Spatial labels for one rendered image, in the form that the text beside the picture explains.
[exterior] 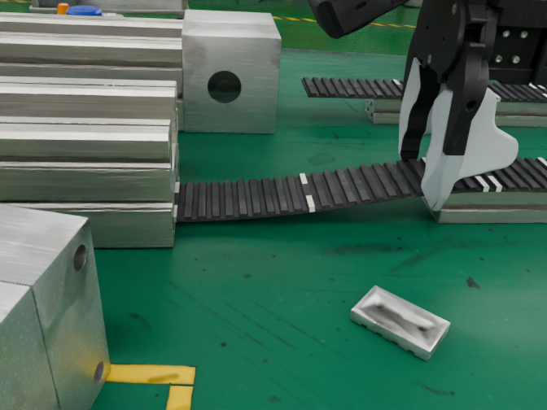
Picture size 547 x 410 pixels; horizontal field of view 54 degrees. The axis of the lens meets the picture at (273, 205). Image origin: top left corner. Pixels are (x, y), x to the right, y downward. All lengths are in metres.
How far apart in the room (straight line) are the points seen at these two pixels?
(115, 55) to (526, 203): 0.37
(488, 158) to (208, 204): 0.20
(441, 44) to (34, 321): 0.29
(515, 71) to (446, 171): 0.08
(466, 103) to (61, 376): 0.27
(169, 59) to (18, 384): 0.35
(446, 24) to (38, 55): 0.34
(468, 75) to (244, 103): 0.24
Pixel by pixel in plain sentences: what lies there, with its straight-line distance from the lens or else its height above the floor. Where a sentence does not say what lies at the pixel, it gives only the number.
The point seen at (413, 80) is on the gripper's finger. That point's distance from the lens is 0.42.
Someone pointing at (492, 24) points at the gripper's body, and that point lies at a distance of 0.36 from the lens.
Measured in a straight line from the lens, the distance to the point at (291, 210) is 0.39.
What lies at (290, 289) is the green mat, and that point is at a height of 0.78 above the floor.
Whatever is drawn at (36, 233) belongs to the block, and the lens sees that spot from 0.23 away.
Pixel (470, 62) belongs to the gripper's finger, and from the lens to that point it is 0.35.
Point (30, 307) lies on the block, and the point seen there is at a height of 0.87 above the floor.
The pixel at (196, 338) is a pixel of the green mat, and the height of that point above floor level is 0.78.
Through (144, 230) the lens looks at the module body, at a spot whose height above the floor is 0.80.
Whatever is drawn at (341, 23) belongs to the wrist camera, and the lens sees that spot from 0.34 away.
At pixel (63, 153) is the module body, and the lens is 0.34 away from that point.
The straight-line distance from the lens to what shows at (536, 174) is 0.46.
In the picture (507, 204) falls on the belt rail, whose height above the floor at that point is 0.79.
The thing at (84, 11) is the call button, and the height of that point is 0.85.
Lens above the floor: 1.00
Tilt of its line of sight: 32 degrees down
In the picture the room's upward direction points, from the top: 4 degrees clockwise
